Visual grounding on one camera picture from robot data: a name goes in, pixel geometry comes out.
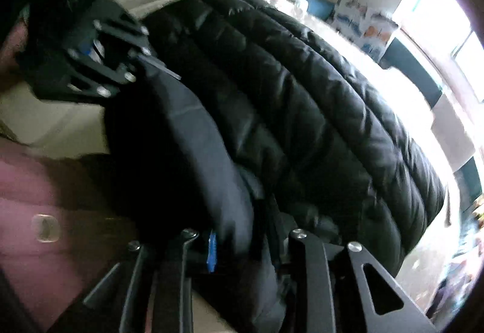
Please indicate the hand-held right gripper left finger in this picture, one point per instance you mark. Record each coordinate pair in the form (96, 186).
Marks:
(211, 253)

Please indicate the person's pink clothing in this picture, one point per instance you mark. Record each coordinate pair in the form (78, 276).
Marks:
(45, 196)

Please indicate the white striped cushion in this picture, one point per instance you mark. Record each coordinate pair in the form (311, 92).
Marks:
(291, 3)

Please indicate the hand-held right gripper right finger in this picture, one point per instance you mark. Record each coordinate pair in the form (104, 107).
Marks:
(306, 261)

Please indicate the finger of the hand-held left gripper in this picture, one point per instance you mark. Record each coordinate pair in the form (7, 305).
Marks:
(106, 79)
(121, 28)

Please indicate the plain grey pillow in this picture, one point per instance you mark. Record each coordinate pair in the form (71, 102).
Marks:
(453, 128)

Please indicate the grey star quilted mattress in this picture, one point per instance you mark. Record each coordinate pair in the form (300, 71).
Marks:
(416, 109)

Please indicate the blue padded bed surround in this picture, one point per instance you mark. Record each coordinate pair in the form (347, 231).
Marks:
(410, 60)

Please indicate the butterfly print pillow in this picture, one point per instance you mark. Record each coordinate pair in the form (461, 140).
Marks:
(363, 24)

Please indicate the black down jacket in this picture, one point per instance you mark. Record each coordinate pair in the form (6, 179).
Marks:
(283, 109)

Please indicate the green framed window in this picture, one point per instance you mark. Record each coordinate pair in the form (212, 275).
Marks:
(446, 19)

